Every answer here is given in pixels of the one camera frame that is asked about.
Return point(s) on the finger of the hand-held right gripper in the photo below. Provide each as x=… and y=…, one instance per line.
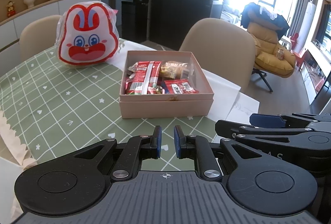
x=232, y=129
x=266, y=120

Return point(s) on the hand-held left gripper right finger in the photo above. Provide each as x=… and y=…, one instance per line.
x=178, y=143

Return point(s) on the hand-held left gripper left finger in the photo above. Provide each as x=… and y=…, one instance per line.
x=158, y=143

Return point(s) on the pink cardboard box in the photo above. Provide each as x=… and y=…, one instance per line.
x=165, y=107

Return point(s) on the small red snack packet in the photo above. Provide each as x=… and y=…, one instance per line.
x=181, y=86

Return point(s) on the red white long snack packet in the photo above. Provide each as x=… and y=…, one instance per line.
x=144, y=76

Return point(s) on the pastry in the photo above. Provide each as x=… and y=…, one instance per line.
x=175, y=70

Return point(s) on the yellow armchair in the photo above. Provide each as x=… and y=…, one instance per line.
x=269, y=58

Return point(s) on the white television console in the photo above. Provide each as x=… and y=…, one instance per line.
x=316, y=76

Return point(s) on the small jar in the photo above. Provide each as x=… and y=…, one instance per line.
x=279, y=54

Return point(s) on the red stool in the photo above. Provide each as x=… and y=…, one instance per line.
x=300, y=58

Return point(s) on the white side table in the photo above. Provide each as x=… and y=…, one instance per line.
x=286, y=42

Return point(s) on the beige dining chair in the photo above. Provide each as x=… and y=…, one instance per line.
x=36, y=35
x=222, y=48

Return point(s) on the green checked tablecloth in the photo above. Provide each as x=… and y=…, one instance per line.
x=64, y=99

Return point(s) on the white tower air conditioner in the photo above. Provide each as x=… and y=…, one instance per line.
x=306, y=24

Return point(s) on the dark blue jacket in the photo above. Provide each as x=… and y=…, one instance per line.
x=263, y=15

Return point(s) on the black television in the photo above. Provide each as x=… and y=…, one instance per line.
x=324, y=27

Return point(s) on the black fish tank cabinet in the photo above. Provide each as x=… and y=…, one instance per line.
x=181, y=19

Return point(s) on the red white rabbit face bag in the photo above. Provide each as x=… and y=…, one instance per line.
x=86, y=37

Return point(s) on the black water dispenser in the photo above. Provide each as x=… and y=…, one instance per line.
x=135, y=17

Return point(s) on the beige scalloped cloth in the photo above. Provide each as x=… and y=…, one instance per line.
x=15, y=141

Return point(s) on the red doll figurine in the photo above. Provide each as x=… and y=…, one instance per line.
x=10, y=9

